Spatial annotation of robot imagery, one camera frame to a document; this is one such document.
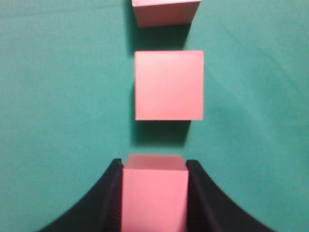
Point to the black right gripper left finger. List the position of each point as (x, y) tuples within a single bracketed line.
[(99, 210)]

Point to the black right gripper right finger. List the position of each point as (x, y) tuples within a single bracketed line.
[(211, 210)]

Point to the green cloth backdrop and cover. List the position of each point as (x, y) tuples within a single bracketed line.
[(67, 109)]

